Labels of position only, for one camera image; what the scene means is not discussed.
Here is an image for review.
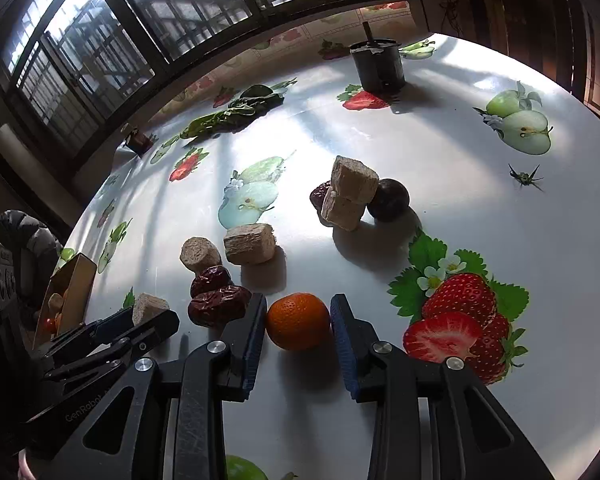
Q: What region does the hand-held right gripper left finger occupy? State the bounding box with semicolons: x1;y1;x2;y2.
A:
27;292;269;480

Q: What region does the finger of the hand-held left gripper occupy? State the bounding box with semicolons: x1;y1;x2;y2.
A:
42;306;136;364
44;309;181;397

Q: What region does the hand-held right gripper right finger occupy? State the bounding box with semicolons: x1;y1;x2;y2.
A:
330;293;556;480

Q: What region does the orange mandarin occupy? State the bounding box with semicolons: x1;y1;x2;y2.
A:
265;292;332;352

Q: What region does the brown cardboard tray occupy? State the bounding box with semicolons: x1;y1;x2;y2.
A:
32;253;98;348

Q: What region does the large dark red date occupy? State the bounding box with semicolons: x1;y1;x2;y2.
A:
187;285;253;328

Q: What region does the small red date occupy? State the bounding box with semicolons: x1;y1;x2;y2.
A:
190;265;233;298

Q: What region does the round beige cake piece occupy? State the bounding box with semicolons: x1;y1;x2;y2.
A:
180;236;222;275

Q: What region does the wide beige cake piece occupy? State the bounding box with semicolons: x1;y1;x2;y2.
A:
223;223;277;266

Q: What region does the dark purple passion fruit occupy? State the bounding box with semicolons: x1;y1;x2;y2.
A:
367;178;411;222

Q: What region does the white standing air conditioner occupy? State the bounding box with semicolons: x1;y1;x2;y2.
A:
0;124;78;226

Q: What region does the small dark box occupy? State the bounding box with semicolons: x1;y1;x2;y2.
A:
124;127;153;157

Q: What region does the glossy fruit print tablecloth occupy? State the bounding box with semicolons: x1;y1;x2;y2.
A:
55;2;600;480

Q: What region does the green leafy vegetable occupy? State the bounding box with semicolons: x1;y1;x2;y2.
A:
180;85;286;140

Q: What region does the small black box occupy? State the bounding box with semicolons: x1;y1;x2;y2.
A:
350;22;406;93

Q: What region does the barred window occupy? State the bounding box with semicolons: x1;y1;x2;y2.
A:
2;0;396;136

